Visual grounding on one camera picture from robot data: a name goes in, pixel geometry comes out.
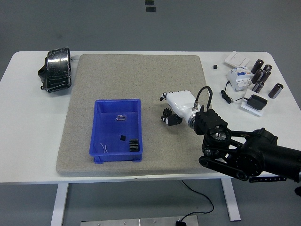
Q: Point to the blue plastic box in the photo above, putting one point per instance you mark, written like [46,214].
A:
[113,131]

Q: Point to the grey metal floor plate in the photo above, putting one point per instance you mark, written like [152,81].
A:
[131,222]

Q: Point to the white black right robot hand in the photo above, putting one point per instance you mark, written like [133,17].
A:
[182,102]

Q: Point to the white wall switch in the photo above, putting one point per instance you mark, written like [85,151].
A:
[237,58]

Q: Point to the white table leg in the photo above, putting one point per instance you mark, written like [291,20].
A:
[231,202]
[58,204]

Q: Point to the black plug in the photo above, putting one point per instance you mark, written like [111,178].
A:
[179,223]

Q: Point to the flat white block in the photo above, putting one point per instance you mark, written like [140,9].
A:
[252,111]

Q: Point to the black wrapped keyboard device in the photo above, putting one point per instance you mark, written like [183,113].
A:
[57,70]

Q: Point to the small clear plastic bag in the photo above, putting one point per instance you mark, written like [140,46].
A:
[120,118]

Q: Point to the black floor outlet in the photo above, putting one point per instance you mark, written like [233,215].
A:
[149,2]
[151,9]

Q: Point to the large black gear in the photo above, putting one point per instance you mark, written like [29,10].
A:
[134,145]

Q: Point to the white blue circuit breaker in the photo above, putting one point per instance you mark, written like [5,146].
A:
[238,78]

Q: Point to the black table control panel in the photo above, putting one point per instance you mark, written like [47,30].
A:
[268,179]

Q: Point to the dark brown cylindrical capacitor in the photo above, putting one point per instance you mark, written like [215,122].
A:
[257,66]
[258,86]
[268,67]
[257,76]
[275,91]
[266,75]

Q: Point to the grey-brown mat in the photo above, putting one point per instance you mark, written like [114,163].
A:
[141,77]

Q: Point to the black power adapter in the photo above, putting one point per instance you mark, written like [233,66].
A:
[257,102]

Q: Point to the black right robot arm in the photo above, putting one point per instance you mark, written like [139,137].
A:
[258,153]

